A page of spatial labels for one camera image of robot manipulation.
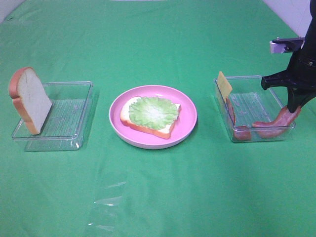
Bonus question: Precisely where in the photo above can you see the clear plastic tray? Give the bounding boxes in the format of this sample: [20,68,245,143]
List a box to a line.
[11,81,93,152]
[214,75,296,143]

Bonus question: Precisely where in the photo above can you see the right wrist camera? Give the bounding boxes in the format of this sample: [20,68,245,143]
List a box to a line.
[270,37,304,54]

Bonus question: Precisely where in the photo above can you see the green lettuce leaf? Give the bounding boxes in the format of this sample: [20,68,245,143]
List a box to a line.
[127,97,180,130]

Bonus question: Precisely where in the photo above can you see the pink round plate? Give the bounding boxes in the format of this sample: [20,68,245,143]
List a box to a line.
[109,85,198,149]

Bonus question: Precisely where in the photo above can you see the yellow cheese slice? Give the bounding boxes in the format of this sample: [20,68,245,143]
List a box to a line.
[217,71,233,102]

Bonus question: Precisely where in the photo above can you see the green tablecloth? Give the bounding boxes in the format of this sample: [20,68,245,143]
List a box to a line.
[0,0,316,237]

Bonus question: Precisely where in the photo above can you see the right clear plastic tray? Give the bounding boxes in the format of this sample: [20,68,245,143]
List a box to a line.
[214,75,296,143]

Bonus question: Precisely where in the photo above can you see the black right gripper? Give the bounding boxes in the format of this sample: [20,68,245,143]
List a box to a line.
[261,0,316,113]

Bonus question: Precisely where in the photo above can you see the clear plastic film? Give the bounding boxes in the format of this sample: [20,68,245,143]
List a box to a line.
[84,170,127,237]

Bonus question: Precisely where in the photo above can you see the left clear plastic tray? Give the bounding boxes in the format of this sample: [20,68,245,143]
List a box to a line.
[11,81,93,152]

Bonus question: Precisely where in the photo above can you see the bacon strip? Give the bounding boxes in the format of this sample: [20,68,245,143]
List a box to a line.
[226,97,251,142]
[252,106,302,139]

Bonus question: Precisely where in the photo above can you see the bread slice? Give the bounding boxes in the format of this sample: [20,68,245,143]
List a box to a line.
[120,96,181,139]
[8,67,52,135]

